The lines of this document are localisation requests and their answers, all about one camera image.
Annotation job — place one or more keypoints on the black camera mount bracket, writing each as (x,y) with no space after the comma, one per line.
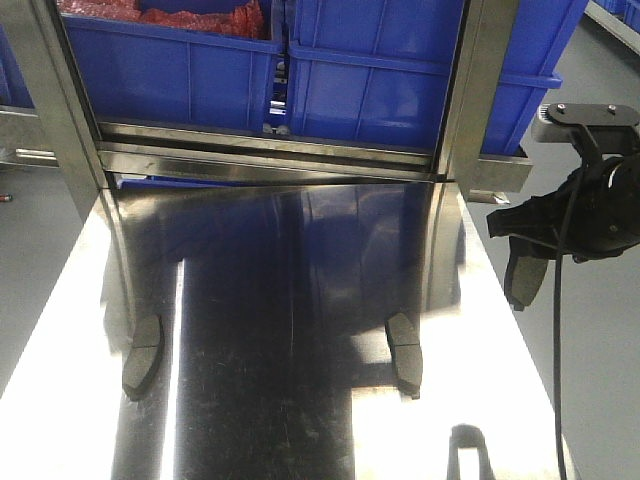
(604,129)

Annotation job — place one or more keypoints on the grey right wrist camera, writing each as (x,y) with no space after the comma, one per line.
(544,130)

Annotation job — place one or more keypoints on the blue plastic bin left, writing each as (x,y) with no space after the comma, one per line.
(139,71)

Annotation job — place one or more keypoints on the stainless steel rack frame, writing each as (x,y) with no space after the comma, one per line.
(129,173)

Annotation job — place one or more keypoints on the dark brake pad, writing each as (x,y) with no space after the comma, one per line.
(523,277)
(144,358)
(406,354)

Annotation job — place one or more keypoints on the blue plastic bin right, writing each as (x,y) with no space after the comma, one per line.
(378,71)

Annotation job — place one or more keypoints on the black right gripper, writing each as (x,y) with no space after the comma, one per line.
(604,221)

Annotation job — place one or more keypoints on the red plastic bag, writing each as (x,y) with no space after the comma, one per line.
(245,20)

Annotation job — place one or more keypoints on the blue plastic bin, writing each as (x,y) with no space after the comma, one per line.
(378,71)
(139,71)

